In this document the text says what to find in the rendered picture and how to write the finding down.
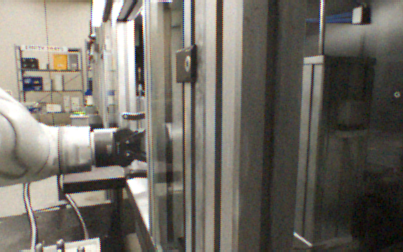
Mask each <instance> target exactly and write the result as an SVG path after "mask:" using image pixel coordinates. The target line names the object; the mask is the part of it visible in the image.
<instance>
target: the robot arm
mask: <svg viewBox="0 0 403 252"><path fill-rule="evenodd" d="M121 117H122V119H121V126H119V127H117V128H114V129H94V132H90V127H47V126H45V124H40V123H38V122H37V121H36V120H35V119H34V118H33V117H32V116H31V115H30V113H29V111H28V110H27V108H25V107H24V106H23V105H22V104H20V103H19V102H17V101H16V100H14V98H13V97H11V96H10V95H9V94H7V93H6V92H5V91H4V90H3V89H1V88H0V187H6V186H14V185H16V184H21V183H32V182H36V181H42V180H44V179H47V178H50V177H53V176H58V175H62V174H65V175H68V174H69V173H84V172H90V171H92V165H96V168H100V167H108V166H116V165H118V166H121V167H122V168H123V169H124V178H125V179H126V180H130V179H135V178H146V179H147V170H142V169H133V168H129V167H128V166H129V165H130V164H131V163H132V162H134V161H135V160H138V161H140V162H143V163H147V161H146V155H143V154H142V153H141V148H140V144H141V138H143V137H144V136H145V135H146V126H144V127H143V128H141V129H137V130H135V131H134V132H133V131H132V130H131V129H129V128H128V127H127V124H132V121H138V120H141V119H144V118H146V111H144V112H137V113H133V114H132V113H122V114H121Z"/></svg>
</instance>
